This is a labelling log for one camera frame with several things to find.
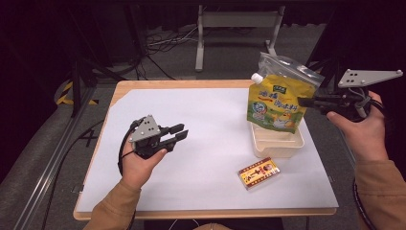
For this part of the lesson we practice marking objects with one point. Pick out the yellow green spout pouch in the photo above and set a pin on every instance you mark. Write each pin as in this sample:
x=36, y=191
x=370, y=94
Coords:
x=274, y=102

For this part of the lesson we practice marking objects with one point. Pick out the cream plastic container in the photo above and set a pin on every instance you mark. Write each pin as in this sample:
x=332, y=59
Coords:
x=277, y=143

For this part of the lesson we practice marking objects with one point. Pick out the person's right hand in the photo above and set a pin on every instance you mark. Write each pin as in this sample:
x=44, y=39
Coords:
x=367, y=140

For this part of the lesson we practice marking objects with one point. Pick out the white metal stand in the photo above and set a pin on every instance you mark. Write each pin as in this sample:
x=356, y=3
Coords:
x=236, y=19

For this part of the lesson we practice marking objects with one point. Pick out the yellow black hazard tape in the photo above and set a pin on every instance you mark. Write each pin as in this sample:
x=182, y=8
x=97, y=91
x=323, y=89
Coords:
x=63, y=94

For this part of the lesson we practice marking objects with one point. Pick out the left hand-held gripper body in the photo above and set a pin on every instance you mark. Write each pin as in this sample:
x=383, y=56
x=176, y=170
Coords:
x=146, y=131

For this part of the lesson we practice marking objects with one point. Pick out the aluminium rail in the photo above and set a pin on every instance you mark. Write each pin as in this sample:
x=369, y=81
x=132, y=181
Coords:
x=48, y=172

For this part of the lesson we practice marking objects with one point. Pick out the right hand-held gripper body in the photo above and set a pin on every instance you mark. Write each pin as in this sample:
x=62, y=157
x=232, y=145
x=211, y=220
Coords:
x=360, y=77

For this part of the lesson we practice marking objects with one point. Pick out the small yellow red box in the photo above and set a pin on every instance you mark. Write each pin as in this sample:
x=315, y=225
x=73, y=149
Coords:
x=259, y=172

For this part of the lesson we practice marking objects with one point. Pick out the person's left hand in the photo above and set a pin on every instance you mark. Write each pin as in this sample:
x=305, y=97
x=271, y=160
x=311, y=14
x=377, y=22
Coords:
x=137, y=169

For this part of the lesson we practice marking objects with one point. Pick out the black metal stand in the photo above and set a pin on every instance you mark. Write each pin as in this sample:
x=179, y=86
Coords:
x=330, y=72
x=76, y=86

